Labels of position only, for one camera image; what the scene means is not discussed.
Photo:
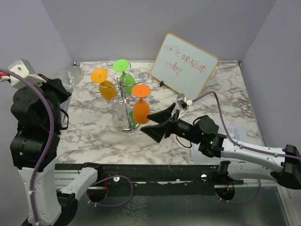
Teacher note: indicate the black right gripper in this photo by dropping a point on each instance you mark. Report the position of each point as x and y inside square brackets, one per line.
[157, 132]

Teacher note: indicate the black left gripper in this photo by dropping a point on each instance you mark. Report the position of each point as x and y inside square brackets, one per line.
[57, 84]

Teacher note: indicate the clear wine glass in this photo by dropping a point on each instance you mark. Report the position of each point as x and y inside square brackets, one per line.
[142, 73]
[119, 118]
[70, 77]

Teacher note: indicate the orange wine glass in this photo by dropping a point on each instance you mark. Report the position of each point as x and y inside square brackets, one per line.
[105, 89]
[141, 108]

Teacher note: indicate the green wine glass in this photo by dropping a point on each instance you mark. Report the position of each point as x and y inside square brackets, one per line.
[123, 66]

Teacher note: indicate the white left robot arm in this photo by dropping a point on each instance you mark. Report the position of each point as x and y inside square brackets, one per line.
[33, 149]

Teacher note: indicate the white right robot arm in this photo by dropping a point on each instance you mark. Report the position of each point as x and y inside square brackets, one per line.
[282, 165]

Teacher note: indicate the chrome wine glass rack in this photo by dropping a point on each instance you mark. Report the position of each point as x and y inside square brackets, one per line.
[119, 86]

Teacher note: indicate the yellow framed whiteboard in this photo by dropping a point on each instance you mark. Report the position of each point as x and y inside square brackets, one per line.
[183, 67]

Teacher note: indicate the printed paper sheets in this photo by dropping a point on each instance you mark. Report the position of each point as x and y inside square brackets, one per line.
[236, 132]

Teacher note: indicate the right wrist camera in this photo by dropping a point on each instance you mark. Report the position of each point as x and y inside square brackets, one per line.
[183, 102]

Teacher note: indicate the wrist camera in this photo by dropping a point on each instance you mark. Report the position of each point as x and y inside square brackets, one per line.
[183, 102]
[24, 69]

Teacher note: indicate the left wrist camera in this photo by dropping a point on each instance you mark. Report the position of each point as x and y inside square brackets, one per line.
[24, 69]

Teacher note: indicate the black front mounting rail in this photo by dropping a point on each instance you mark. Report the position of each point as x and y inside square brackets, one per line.
[163, 180]

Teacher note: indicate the aluminium table edge rail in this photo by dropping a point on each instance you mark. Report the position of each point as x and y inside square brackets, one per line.
[91, 136]

